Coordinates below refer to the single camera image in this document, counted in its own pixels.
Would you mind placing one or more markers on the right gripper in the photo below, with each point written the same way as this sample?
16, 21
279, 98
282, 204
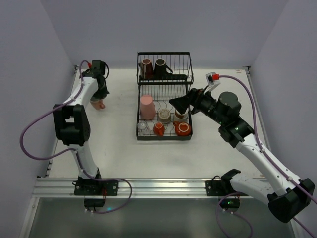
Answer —
193, 97

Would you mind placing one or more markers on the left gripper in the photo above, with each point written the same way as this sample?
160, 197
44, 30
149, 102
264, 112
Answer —
102, 91

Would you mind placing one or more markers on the pink mug white interior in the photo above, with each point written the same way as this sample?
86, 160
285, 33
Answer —
98, 104

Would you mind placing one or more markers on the white steel cup wood band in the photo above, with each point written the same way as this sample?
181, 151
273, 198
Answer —
180, 117

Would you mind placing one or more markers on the orange teacup white rim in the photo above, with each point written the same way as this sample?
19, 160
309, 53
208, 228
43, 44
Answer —
182, 128

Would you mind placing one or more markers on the black mug brown interior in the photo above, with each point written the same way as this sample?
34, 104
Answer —
161, 68

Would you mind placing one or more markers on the tall pink plastic cup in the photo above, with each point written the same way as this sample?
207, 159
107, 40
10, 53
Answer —
147, 108

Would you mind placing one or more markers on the dark red striped mug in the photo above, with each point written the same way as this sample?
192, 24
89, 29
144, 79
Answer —
146, 69

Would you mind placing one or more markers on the clear glass cup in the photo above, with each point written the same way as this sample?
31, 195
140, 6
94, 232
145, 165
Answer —
143, 128

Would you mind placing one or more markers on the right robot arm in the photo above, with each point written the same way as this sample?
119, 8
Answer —
285, 193

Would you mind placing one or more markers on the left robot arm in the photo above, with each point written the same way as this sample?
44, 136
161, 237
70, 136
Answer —
72, 125

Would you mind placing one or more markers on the speckled beige ceramic cup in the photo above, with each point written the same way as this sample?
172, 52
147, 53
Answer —
164, 115

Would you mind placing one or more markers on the small orange cup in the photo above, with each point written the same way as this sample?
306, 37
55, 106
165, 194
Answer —
159, 129

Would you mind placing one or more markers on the left controller box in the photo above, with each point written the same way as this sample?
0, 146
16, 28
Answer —
93, 203

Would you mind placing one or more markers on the controller box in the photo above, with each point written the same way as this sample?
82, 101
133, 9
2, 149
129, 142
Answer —
93, 203
230, 204

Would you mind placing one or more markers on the right controller box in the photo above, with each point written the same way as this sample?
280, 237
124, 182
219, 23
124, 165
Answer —
230, 204

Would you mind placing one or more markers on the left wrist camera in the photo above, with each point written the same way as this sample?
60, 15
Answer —
98, 66

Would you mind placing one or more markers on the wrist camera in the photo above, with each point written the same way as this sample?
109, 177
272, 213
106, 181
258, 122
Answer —
98, 66
213, 81

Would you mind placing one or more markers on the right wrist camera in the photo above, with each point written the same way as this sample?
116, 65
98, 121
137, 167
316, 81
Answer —
213, 81

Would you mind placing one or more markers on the black wire dish rack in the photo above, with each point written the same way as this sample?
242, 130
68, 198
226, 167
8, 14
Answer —
161, 90

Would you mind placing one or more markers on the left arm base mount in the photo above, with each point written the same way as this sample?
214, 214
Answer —
90, 187

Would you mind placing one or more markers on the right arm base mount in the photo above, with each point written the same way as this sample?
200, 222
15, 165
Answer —
218, 186

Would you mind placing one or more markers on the aluminium mounting rail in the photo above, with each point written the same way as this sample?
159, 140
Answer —
138, 188

